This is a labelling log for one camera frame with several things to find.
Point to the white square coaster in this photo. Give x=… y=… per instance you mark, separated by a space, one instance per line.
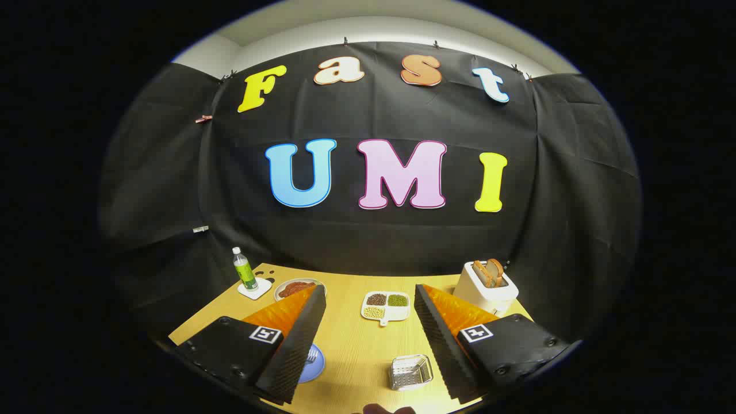
x=261 y=287

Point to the brown meat piece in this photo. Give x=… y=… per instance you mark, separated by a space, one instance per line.
x=293 y=287

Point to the pile of green beans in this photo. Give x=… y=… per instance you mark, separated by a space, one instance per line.
x=397 y=300

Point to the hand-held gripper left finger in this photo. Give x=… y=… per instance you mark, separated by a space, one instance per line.
x=296 y=351

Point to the oval white food plate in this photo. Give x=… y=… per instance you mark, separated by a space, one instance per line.
x=280 y=293

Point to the green label water bottle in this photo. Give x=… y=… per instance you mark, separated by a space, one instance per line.
x=245 y=273

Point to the pile of yellow beans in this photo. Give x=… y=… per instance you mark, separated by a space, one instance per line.
x=374 y=313

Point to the brown bread slice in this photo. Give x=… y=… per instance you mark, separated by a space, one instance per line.
x=482 y=275
x=498 y=270

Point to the blue round plate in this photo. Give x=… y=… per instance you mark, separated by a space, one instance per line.
x=316 y=371

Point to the red cloth clip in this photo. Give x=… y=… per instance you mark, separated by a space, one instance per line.
x=203 y=119

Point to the white toaster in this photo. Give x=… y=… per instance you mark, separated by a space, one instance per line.
x=483 y=296

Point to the pile of dark red beans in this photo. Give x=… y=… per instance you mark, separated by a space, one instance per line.
x=376 y=299

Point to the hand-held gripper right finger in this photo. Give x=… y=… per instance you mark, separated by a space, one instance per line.
x=445 y=351

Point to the white divided dish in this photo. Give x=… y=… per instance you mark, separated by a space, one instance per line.
x=397 y=313

